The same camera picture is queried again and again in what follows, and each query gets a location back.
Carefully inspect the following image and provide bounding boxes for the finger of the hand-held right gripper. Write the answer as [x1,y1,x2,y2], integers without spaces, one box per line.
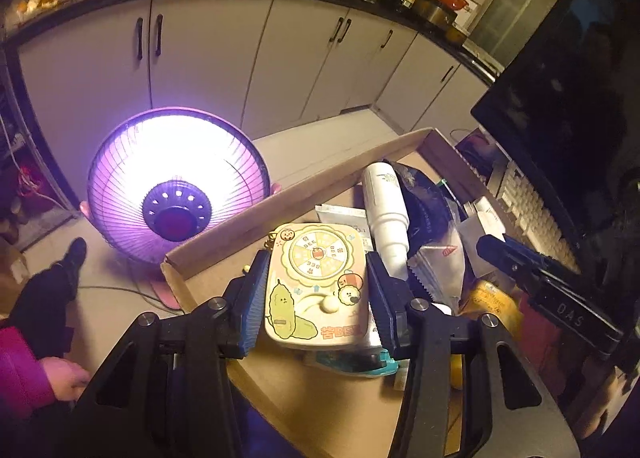
[475,235,551,294]
[502,233,583,275]

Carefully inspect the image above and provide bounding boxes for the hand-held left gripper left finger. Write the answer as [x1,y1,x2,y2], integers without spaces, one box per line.
[75,249,273,458]

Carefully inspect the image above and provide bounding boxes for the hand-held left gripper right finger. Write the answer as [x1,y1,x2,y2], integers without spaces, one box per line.
[365,251,576,458]

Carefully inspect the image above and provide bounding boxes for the white paper carton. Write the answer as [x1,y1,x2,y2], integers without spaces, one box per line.
[457,195,508,279]

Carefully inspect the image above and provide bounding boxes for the golden snack packet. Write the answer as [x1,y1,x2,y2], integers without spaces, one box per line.
[457,281,523,334]

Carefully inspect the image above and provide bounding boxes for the cream cartoon toy console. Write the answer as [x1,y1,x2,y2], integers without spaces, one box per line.
[263,222,373,351]

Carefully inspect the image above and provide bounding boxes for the teal white tissue pack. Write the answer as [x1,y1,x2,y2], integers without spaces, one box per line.
[305,345,398,379]

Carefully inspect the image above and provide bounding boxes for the clear plastic packet red mark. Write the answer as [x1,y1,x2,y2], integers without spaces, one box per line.
[407,233,468,309]

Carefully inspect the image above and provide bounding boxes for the cardboard box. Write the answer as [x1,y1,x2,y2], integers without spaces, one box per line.
[160,127,526,458]

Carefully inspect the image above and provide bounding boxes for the black snack packet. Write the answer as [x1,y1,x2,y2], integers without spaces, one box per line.
[385,158,461,259]

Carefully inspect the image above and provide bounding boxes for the yellow cream jar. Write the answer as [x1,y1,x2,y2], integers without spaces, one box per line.
[449,352,467,391]

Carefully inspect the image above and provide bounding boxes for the tall white lotion bottle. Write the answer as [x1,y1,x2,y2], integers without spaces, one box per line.
[361,161,412,281]

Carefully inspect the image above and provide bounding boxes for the white sachet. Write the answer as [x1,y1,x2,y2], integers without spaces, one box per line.
[315,204,373,239]

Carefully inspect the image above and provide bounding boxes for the white keyboard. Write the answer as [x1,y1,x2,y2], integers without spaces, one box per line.
[487,158,583,274]

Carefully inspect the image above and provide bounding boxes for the purple electric heater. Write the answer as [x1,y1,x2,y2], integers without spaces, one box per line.
[80,107,282,309]

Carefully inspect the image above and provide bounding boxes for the black monitor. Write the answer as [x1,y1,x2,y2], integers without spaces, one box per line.
[470,0,640,259]

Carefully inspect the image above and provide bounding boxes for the frosted glass door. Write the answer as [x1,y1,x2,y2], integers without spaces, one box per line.
[467,0,571,69]

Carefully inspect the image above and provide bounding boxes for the white base cabinets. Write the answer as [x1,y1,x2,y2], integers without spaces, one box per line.
[15,0,493,164]

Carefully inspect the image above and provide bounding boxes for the thin black cable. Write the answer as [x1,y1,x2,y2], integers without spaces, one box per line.
[449,127,482,145]

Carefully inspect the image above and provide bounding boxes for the heater power cable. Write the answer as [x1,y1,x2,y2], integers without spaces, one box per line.
[75,282,173,310]

